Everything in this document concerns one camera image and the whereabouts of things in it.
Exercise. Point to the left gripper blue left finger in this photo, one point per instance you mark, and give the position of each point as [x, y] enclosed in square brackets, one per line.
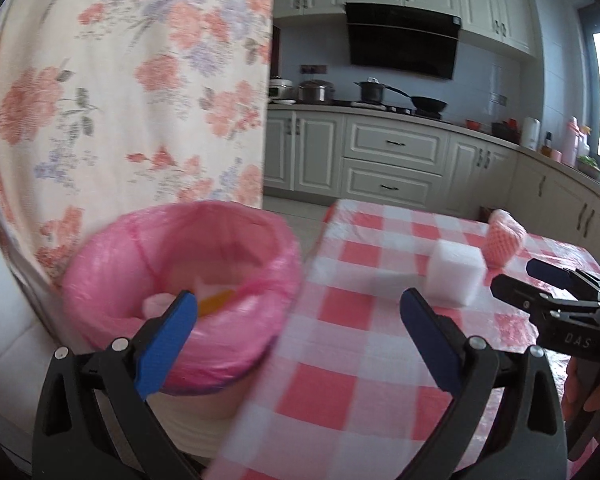
[159, 342]

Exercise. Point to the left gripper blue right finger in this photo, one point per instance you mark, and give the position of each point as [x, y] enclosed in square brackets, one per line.
[437, 338]

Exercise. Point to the pink foam net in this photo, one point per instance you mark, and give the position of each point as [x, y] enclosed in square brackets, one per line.
[505, 238]
[155, 305]

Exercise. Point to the black lidded saucepan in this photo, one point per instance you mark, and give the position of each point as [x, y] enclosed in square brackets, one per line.
[372, 91]

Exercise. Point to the floral cream curtain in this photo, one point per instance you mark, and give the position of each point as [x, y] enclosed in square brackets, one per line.
[113, 106]

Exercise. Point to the steel pressure cooker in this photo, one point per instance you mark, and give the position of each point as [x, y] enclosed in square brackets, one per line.
[315, 91]

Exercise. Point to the person's right hand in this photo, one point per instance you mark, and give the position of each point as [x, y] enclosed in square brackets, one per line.
[574, 397]

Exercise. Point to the white electric kettle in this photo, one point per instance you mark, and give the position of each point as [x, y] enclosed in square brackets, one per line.
[530, 133]

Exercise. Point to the black range hood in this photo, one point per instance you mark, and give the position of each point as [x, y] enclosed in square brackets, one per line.
[410, 40]

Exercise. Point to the red white checkered tablecloth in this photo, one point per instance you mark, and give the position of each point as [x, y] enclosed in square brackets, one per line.
[344, 393]

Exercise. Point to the pink thermos bottle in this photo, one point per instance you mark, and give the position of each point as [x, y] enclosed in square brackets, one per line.
[570, 143]

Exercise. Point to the white rice cooker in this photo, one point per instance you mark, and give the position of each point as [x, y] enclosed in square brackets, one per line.
[280, 89]

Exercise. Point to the black gas stove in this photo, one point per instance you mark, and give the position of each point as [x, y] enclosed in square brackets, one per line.
[388, 109]

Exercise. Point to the yellow sponge piece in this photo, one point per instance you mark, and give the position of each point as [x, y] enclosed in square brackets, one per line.
[213, 303]

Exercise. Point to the black frying pan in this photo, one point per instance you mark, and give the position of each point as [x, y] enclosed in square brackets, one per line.
[428, 105]

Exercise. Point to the white foam block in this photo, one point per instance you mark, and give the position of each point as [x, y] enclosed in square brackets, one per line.
[455, 273]

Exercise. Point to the red bowl on counter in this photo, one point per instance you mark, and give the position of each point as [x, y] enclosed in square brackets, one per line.
[473, 125]

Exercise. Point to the white lower kitchen cabinets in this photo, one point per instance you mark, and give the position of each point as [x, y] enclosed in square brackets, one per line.
[318, 153]

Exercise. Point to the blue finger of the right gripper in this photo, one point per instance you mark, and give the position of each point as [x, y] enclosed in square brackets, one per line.
[523, 296]
[555, 272]

